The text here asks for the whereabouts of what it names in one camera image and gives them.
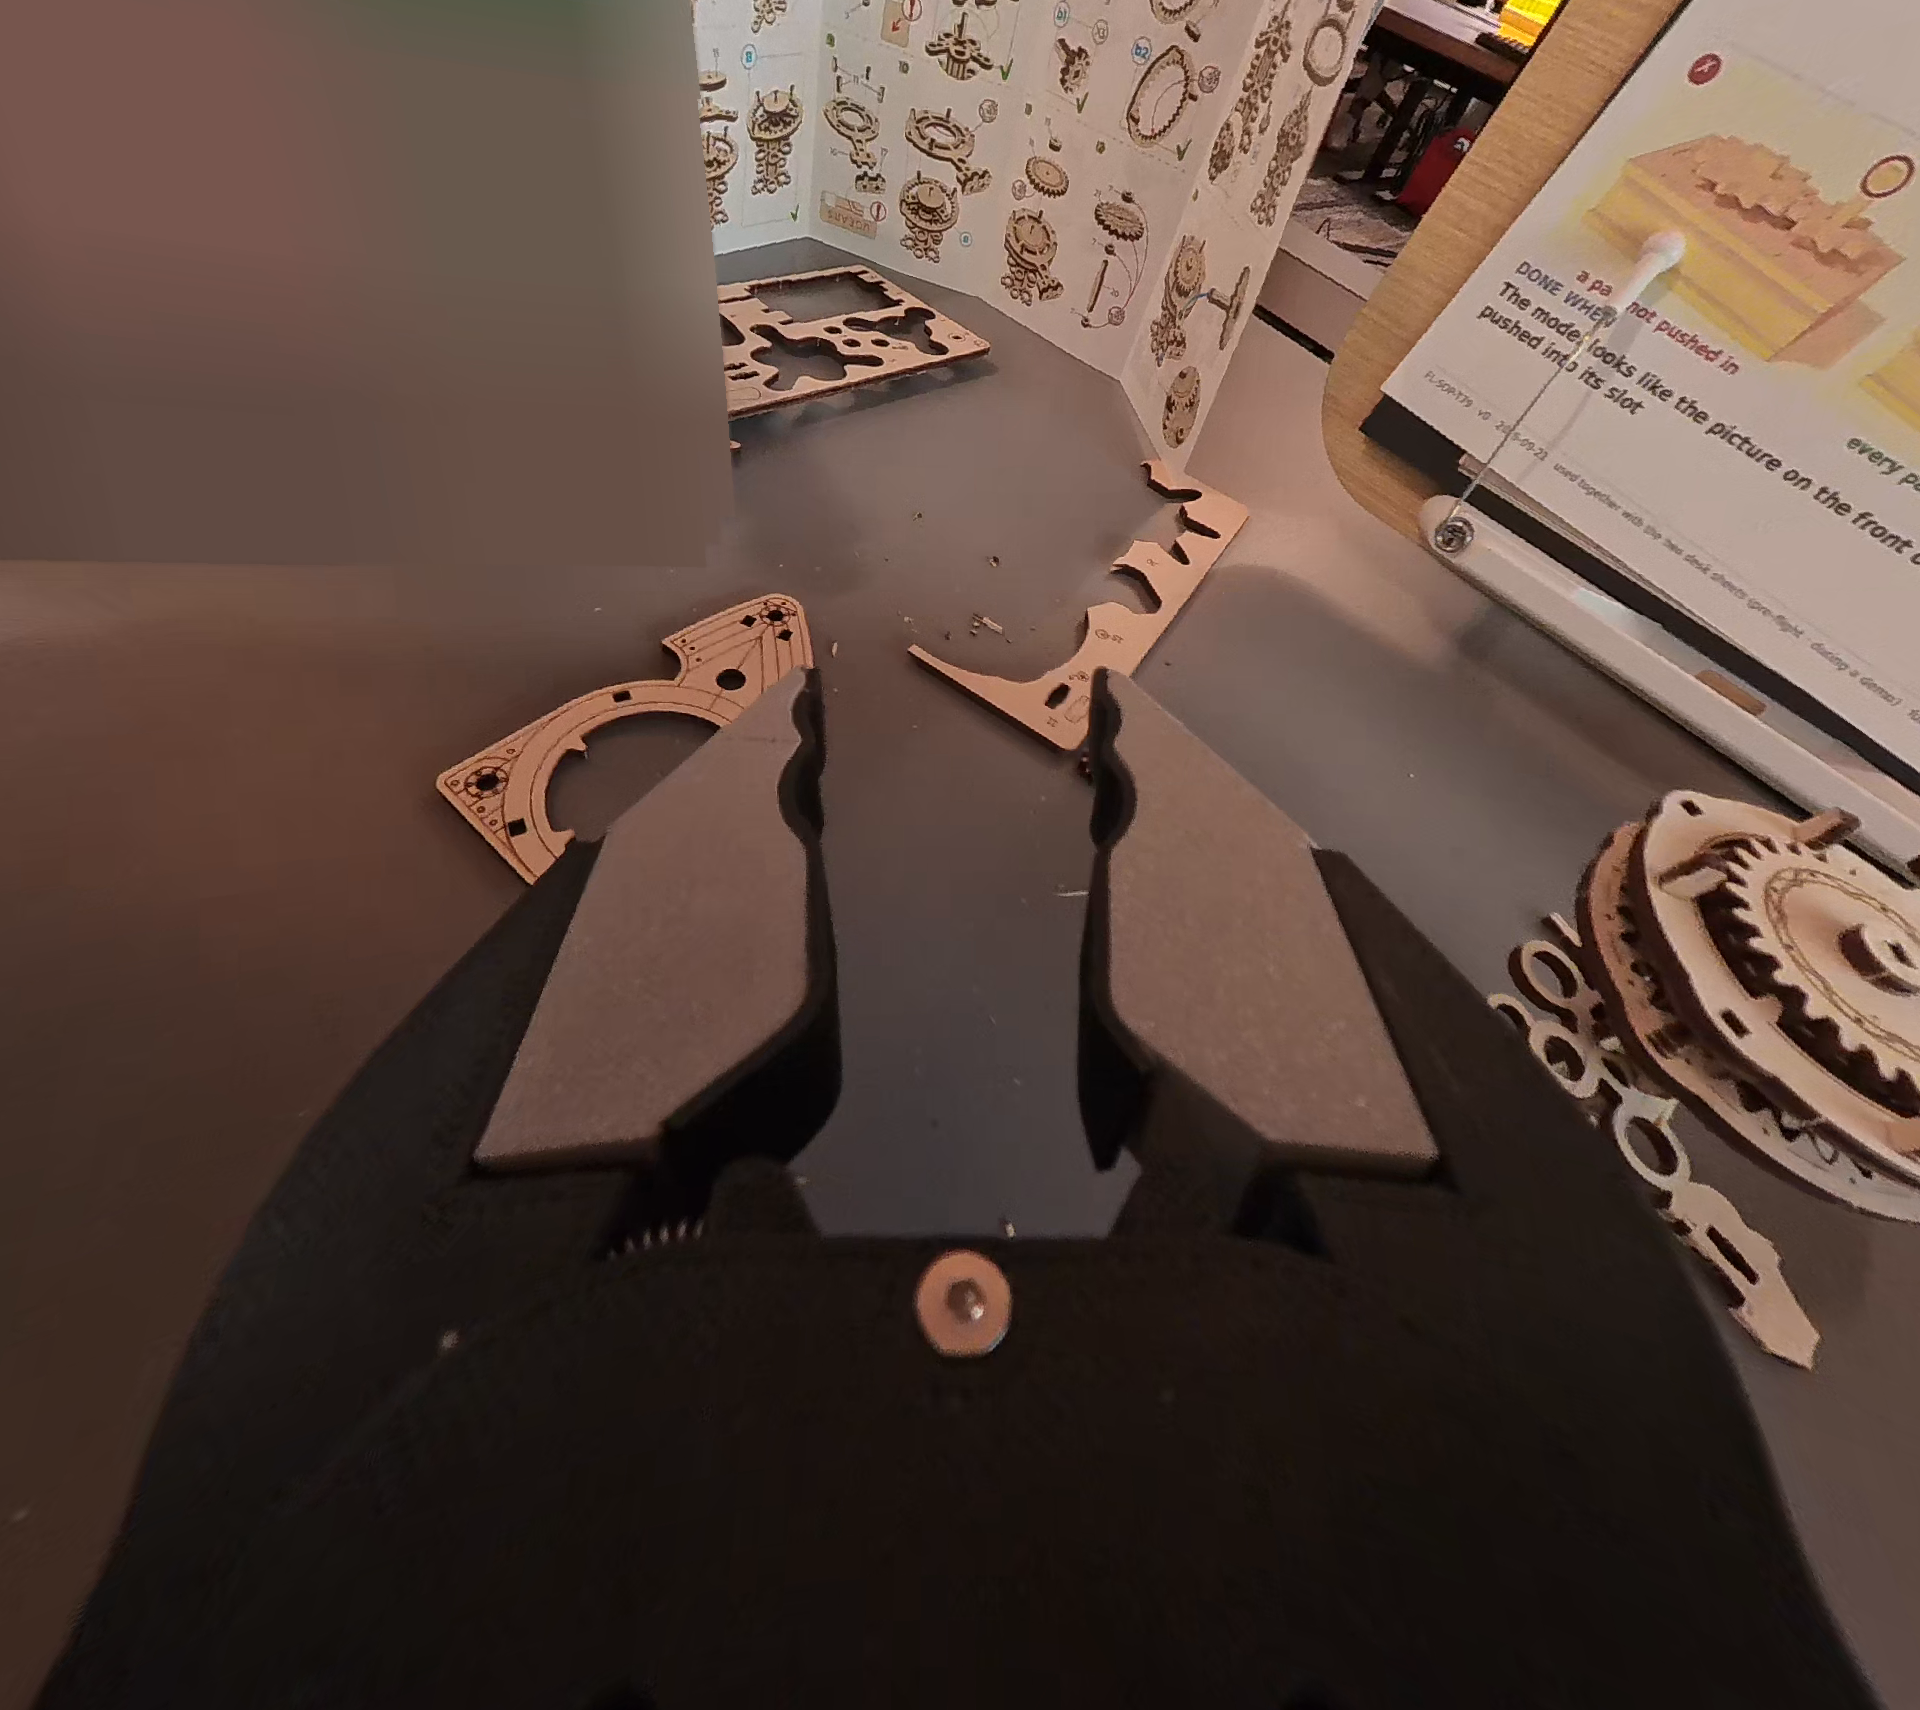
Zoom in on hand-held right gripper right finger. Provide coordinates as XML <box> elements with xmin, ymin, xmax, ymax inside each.
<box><xmin>1077</xmin><ymin>666</ymin><xmax>1446</xmax><ymax>1184</ymax></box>

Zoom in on wooden sheet with cutouts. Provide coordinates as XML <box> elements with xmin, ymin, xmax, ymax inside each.
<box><xmin>717</xmin><ymin>262</ymin><xmax>996</xmax><ymax>423</ymax></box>

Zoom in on printed instruction page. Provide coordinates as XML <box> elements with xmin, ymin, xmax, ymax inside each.
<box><xmin>1363</xmin><ymin>0</ymin><xmax>1920</xmax><ymax>752</ymax></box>

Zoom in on wooden book stand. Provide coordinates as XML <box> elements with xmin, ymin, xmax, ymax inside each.
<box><xmin>1320</xmin><ymin>0</ymin><xmax>1920</xmax><ymax>829</ymax></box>

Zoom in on folded instruction leaflet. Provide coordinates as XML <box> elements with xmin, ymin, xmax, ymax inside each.
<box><xmin>666</xmin><ymin>0</ymin><xmax>1421</xmax><ymax>475</ymax></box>

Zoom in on wooden gear model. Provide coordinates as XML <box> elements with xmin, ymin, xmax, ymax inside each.
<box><xmin>1488</xmin><ymin>790</ymin><xmax>1920</xmax><ymax>1369</ymax></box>

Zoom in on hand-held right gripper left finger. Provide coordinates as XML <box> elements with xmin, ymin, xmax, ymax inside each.
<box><xmin>473</xmin><ymin>666</ymin><xmax>843</xmax><ymax>1181</ymax></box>

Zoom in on wavy wooden sheet fragment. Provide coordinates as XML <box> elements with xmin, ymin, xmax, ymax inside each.
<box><xmin>907</xmin><ymin>456</ymin><xmax>1252</xmax><ymax>752</ymax></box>

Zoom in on dark wooden table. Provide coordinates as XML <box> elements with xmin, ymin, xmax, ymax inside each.
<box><xmin>1372</xmin><ymin>0</ymin><xmax>1532</xmax><ymax>92</ymax></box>

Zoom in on scattered wood crumbs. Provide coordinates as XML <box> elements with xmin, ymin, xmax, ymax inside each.
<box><xmin>811</xmin><ymin>511</ymin><xmax>1099</xmax><ymax>783</ymax></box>

